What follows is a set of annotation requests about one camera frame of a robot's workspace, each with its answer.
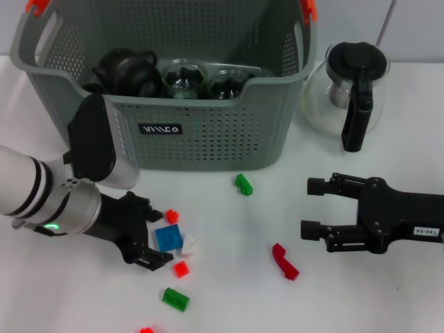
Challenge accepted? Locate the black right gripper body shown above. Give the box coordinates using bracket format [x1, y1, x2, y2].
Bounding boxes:
[357, 176, 444, 256]

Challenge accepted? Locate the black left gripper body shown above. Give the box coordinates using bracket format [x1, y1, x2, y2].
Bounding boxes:
[83, 190, 151, 265]

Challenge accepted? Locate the blue square toy brick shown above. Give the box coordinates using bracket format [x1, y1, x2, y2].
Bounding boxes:
[154, 223, 184, 253]

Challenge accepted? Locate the white toy brick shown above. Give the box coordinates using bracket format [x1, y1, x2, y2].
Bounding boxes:
[180, 232, 197, 258]

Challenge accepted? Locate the green toy brick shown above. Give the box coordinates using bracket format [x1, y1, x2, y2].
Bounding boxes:
[162, 287, 191, 312]
[234, 173, 254, 197]

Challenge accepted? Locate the glass teacup black holder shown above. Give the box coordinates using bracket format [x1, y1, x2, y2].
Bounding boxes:
[139, 78, 166, 99]
[207, 69, 257, 101]

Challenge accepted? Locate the glass jar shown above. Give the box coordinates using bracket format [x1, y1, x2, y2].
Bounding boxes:
[162, 58, 209, 101]

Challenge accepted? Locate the gray perforated storage bin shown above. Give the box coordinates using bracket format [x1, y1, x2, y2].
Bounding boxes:
[10, 0, 319, 173]

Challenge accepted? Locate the long red toy piece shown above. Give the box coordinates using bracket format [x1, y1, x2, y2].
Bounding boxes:
[271, 242, 300, 281]

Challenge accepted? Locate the black ceramic teapot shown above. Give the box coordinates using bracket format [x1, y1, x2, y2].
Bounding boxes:
[92, 47, 160, 96]

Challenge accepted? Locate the metal left arm cable plug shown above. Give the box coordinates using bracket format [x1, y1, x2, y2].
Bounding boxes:
[11, 219, 35, 232]

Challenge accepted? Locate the glass kettle with black handle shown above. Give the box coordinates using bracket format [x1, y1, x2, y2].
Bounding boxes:
[300, 41, 391, 153]

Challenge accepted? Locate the orange bin handle clip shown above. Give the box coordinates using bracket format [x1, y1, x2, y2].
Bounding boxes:
[26, 0, 49, 17]
[300, 0, 319, 26]

